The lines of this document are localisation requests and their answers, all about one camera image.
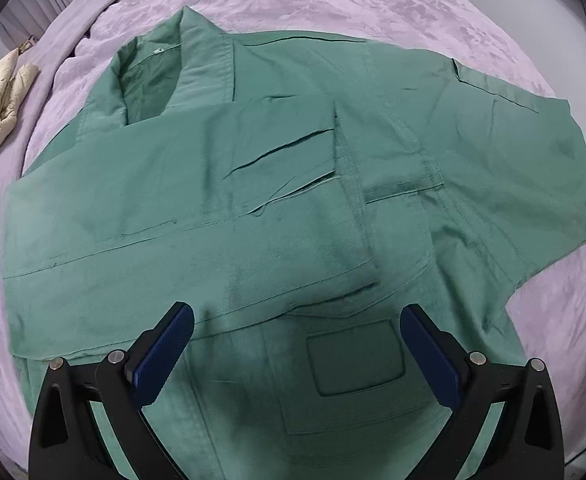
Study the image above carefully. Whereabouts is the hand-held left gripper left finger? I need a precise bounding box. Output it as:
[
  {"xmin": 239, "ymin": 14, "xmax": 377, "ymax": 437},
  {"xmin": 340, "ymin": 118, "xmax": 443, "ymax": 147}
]
[{"xmin": 28, "ymin": 301, "xmax": 196, "ymax": 480}]

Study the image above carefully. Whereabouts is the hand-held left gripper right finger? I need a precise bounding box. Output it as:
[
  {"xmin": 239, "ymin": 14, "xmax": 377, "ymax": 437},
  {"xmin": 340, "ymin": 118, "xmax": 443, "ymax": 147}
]
[{"xmin": 399, "ymin": 303, "xmax": 566, "ymax": 480}]

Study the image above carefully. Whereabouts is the green jacket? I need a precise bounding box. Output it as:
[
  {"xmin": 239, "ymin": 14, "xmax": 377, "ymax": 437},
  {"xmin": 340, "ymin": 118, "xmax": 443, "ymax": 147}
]
[{"xmin": 0, "ymin": 6, "xmax": 586, "ymax": 480}]

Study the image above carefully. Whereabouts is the purple plush blanket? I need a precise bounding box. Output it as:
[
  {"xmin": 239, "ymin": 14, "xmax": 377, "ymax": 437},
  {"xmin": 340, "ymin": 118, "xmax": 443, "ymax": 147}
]
[{"xmin": 0, "ymin": 0, "xmax": 586, "ymax": 480}]

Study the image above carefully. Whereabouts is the pale pleated curtain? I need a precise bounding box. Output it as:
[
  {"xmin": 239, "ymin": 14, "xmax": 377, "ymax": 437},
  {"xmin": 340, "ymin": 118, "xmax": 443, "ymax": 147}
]
[{"xmin": 0, "ymin": 0, "xmax": 98, "ymax": 48}]

